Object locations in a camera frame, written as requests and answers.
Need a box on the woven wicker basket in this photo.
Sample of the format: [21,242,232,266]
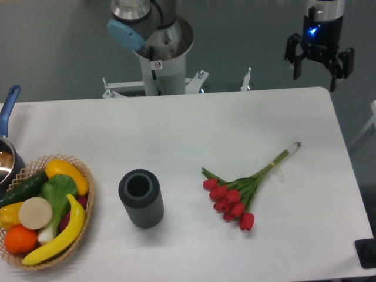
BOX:
[1,154,95,271]

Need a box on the green bok choy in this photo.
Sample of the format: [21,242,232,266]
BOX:
[38,174,78,244]

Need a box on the black device at table edge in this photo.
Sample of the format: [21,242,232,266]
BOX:
[354,238,375,269]

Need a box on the red tulip bouquet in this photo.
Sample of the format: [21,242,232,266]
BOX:
[202,142,301,231]

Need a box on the beige round disc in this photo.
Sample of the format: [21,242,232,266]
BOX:
[18,197,53,230]

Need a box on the dark grey ribbed vase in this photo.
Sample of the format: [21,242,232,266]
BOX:
[118,169,165,229]

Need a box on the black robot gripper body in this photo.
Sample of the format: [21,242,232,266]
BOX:
[300,1,345,64]

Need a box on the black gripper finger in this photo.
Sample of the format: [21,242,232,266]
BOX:
[324,48,354,92]
[284,33,306,79]

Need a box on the yellow bell pepper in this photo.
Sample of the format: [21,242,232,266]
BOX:
[1,202,23,230]

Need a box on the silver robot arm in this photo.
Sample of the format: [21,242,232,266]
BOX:
[284,1,355,92]

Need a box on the blue handled saucepan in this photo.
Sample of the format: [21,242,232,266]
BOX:
[1,85,25,199]

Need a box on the white frame at right edge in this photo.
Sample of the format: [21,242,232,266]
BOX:
[348,101,375,155]

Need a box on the dark red vegetable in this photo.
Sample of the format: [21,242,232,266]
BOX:
[59,196,88,233]

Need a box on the orange fruit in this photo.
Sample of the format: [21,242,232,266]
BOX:
[4,225,37,254]

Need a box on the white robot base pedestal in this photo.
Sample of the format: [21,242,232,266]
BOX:
[107,1,209,96]

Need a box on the yellow banana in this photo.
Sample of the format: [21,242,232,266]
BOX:
[22,194,85,266]

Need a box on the green cucumber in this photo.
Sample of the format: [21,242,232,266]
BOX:
[1,170,48,207]

